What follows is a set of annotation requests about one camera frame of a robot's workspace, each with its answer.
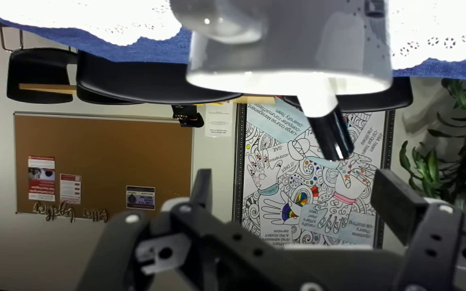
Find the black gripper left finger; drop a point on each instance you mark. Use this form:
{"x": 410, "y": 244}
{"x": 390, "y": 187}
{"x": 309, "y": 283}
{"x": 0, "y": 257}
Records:
{"x": 201, "y": 252}

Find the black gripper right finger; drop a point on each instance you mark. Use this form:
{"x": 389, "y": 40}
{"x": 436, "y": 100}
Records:
{"x": 444, "y": 252}

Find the white marker pen black cap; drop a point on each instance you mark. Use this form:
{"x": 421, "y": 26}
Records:
{"x": 330, "y": 134}

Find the dark printed card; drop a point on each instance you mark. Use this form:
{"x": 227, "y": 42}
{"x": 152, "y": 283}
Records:
{"x": 140, "y": 195}

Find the green potted plant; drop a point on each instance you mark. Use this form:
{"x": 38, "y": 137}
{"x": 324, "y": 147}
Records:
{"x": 460, "y": 161}

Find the colourful doodle poster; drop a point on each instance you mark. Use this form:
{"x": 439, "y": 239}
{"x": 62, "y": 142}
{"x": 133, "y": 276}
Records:
{"x": 275, "y": 171}

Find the white note paper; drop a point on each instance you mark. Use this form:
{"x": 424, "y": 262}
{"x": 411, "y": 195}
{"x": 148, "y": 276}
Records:
{"x": 219, "y": 119}

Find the brown cork notice board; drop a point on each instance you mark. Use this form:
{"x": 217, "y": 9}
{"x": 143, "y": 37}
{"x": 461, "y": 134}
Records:
{"x": 109, "y": 150}

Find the small red white flyer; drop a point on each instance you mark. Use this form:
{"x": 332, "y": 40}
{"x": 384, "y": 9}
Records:
{"x": 70, "y": 187}

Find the black chair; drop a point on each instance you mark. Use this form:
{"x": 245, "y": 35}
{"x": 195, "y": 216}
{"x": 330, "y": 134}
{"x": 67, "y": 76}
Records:
{"x": 136, "y": 81}
{"x": 39, "y": 66}

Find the dark blue denim tablecloth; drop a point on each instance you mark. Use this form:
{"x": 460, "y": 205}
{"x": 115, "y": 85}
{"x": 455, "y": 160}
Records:
{"x": 152, "y": 50}

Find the white ceramic mug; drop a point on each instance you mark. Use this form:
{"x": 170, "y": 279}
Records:
{"x": 298, "y": 48}

